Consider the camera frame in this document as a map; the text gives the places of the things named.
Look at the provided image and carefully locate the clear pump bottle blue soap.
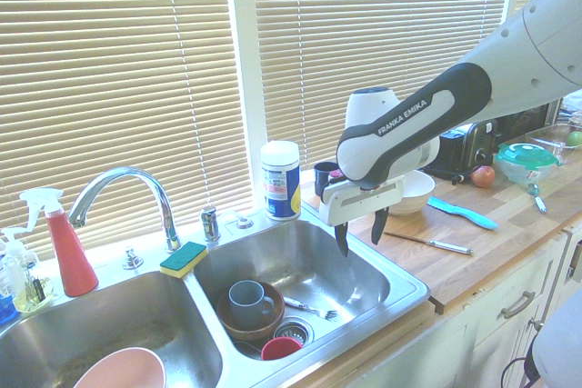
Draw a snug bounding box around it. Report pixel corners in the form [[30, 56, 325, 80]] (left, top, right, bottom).
[[0, 226, 29, 326]]

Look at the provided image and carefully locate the black toaster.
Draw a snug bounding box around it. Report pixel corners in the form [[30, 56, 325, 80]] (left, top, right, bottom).
[[438, 118, 504, 185]]

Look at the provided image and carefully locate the grey robot base cover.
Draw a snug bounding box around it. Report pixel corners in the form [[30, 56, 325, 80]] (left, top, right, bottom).
[[527, 286, 582, 388]]

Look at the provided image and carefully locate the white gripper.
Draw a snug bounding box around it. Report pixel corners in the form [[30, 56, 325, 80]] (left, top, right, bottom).
[[317, 175, 406, 258]]

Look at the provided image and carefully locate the wide beige window blind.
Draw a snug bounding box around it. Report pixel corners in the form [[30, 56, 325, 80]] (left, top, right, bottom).
[[0, 0, 254, 263]]

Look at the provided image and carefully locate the metal drain strainer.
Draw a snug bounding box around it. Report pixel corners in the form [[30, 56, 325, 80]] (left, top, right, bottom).
[[272, 318, 316, 349]]

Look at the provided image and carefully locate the metal drawer handle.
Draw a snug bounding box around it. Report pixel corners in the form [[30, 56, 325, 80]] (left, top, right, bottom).
[[500, 290, 537, 321]]

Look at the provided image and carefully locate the white ceramic bowl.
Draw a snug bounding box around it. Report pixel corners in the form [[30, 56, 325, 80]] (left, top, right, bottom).
[[388, 169, 437, 218]]

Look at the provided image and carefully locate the white wipes canister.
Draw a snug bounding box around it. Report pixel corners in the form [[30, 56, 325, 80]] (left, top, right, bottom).
[[259, 140, 303, 223]]

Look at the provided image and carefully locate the black cable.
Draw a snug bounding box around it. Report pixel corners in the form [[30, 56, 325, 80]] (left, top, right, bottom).
[[498, 354, 542, 388]]

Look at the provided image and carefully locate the metal spoon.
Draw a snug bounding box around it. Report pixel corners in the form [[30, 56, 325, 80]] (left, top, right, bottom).
[[527, 182, 549, 214]]

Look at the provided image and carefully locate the pink bowl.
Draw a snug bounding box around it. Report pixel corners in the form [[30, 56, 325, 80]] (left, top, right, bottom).
[[72, 346, 167, 388]]

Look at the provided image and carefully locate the clear container green lid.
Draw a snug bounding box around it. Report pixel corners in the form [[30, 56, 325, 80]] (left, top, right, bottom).
[[494, 142, 563, 186]]

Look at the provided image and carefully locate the clear plastic tray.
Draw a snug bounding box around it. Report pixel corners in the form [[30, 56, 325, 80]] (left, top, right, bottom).
[[524, 122, 582, 154]]

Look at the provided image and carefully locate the yellow dish soap bottle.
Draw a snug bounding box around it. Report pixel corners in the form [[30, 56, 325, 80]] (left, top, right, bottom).
[[12, 264, 55, 314]]

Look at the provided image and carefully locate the chrome curved faucet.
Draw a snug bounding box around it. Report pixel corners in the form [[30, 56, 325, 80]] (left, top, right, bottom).
[[67, 166, 184, 254]]

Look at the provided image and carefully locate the grey mug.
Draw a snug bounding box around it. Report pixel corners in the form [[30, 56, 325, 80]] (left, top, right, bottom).
[[228, 279, 276, 331]]

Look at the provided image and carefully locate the white-handled table knife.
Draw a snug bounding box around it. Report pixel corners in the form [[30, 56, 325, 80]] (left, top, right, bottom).
[[384, 231, 475, 256]]

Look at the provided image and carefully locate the medium beige window blind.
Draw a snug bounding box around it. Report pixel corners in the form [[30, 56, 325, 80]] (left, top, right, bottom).
[[251, 0, 514, 172]]

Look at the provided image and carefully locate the red spray bottle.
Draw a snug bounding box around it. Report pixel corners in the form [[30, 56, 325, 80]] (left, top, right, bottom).
[[19, 188, 100, 298]]

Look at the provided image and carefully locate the red apple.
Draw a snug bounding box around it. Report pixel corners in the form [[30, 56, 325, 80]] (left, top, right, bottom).
[[470, 164, 497, 189]]

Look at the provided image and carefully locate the red cup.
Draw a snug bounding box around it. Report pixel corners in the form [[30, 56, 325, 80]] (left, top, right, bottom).
[[260, 336, 303, 362]]

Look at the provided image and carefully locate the black microwave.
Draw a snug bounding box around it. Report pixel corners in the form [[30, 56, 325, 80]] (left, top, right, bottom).
[[495, 98, 566, 144]]

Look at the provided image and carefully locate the white-handled fork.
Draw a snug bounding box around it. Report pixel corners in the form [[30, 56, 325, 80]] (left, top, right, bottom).
[[282, 295, 340, 322]]

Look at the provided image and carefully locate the brown wooden bowl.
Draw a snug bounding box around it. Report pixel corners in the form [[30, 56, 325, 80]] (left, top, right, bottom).
[[216, 281, 286, 343]]

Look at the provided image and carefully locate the dark mug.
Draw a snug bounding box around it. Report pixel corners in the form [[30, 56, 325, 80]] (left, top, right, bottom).
[[313, 161, 343, 203]]

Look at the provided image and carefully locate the chrome faucet knob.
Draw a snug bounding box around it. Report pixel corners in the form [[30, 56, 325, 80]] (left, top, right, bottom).
[[122, 245, 145, 270]]

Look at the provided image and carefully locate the cream kitchen cabinet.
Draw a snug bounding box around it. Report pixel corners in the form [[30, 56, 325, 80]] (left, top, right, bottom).
[[358, 219, 582, 388]]

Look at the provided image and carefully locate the turquoise sheathed knife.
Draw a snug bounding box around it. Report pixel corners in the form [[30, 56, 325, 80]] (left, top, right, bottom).
[[426, 195, 499, 232]]

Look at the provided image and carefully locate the stainless steel double sink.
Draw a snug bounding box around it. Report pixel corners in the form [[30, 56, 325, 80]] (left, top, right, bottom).
[[0, 210, 431, 388]]

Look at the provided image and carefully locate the white sink hole cap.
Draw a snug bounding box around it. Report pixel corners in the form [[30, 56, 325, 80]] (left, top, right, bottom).
[[221, 210, 256, 232]]

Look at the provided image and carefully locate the yellow green sponge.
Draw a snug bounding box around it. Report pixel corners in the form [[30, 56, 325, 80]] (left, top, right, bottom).
[[159, 241, 209, 280]]

